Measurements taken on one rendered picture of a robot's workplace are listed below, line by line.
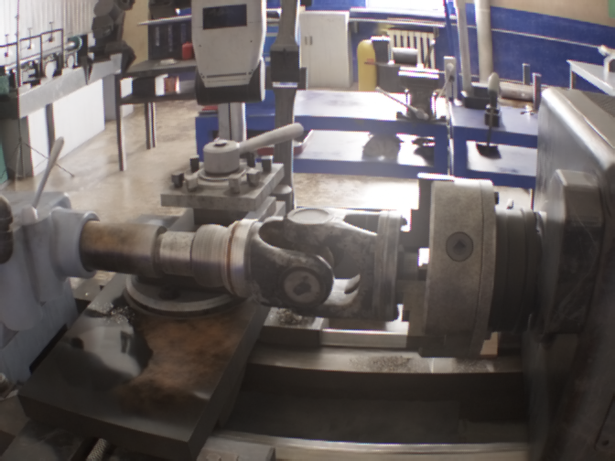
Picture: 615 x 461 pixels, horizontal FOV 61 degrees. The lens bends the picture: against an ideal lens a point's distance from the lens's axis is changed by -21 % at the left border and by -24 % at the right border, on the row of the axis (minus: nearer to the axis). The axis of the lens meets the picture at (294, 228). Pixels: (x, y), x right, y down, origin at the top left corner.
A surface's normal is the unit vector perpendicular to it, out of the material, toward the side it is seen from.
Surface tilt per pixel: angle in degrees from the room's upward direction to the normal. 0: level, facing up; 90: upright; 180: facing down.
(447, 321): 94
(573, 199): 42
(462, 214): 30
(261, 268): 90
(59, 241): 62
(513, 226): 21
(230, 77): 90
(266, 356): 0
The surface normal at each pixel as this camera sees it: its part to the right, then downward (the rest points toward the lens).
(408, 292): -0.11, -0.72
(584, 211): -0.17, -0.41
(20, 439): -0.04, -0.91
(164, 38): -0.21, 0.40
